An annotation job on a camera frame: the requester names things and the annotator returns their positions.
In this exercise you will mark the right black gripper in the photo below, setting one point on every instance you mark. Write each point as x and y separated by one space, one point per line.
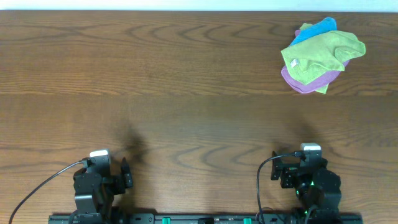
290 170

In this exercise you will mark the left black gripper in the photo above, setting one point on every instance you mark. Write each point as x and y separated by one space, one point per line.
125 175

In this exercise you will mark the green microfiber cloth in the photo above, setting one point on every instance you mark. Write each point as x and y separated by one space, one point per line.
308 60

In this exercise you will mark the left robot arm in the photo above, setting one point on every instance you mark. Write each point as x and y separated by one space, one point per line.
95 189

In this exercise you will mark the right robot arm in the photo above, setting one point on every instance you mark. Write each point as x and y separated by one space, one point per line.
316 187

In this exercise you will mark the yellow-green cloth at bottom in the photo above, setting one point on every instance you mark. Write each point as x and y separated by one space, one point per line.
322 89

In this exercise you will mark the blue microfiber cloth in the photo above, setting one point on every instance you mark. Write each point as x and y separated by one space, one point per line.
307 31

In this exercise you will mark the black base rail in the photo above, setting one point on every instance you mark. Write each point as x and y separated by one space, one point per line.
148 218

